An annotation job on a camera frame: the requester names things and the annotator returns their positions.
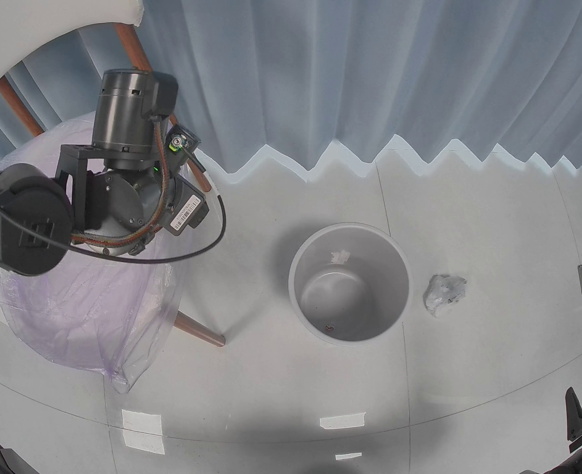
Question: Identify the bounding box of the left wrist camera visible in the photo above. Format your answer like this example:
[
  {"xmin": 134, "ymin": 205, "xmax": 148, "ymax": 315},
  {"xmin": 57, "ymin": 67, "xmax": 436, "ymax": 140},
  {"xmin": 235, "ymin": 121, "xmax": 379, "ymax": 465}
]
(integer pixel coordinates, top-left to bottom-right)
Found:
[{"xmin": 166, "ymin": 122, "xmax": 203, "ymax": 172}]

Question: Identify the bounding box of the white trash bin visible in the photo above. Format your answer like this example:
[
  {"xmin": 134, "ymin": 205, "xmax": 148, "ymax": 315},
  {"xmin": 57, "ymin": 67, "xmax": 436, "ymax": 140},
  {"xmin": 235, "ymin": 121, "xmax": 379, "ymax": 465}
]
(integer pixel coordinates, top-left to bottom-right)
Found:
[{"xmin": 288, "ymin": 222, "xmax": 414, "ymax": 347}]

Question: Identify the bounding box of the pale blue curtain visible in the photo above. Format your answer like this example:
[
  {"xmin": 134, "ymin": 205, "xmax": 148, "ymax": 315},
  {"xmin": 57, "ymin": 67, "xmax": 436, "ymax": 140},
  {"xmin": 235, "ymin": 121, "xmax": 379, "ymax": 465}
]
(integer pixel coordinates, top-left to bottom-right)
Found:
[{"xmin": 0, "ymin": 0, "xmax": 582, "ymax": 186}]

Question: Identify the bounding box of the white cushioned wooden chair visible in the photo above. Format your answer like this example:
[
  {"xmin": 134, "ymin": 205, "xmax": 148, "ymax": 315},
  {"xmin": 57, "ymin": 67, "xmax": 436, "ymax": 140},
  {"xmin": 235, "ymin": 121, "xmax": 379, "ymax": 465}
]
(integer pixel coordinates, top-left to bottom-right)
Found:
[{"xmin": 0, "ymin": 0, "xmax": 226, "ymax": 349}]

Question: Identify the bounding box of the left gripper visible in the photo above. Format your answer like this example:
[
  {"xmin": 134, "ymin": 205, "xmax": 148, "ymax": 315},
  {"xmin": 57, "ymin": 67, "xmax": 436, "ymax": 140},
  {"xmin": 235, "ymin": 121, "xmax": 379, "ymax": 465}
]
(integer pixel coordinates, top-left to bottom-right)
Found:
[{"xmin": 101, "ymin": 166, "xmax": 211, "ymax": 239}]

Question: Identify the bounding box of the crumpled white paper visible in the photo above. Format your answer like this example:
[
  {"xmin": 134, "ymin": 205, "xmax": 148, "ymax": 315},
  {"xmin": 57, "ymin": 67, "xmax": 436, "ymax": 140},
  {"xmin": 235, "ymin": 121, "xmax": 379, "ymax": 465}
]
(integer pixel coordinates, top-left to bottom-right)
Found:
[{"xmin": 422, "ymin": 274, "xmax": 468, "ymax": 318}]

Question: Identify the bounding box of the purple plastic bag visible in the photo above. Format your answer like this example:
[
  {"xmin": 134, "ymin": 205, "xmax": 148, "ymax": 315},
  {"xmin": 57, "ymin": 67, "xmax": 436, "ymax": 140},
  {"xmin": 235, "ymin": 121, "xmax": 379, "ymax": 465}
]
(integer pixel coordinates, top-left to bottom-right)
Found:
[{"xmin": 0, "ymin": 112, "xmax": 222, "ymax": 395}]

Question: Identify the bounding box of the black cable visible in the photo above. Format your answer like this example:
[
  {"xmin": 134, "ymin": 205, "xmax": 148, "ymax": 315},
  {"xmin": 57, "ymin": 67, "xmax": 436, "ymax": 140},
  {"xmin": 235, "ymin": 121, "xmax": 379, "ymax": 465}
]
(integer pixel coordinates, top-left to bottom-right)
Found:
[{"xmin": 66, "ymin": 144, "xmax": 228, "ymax": 265}]

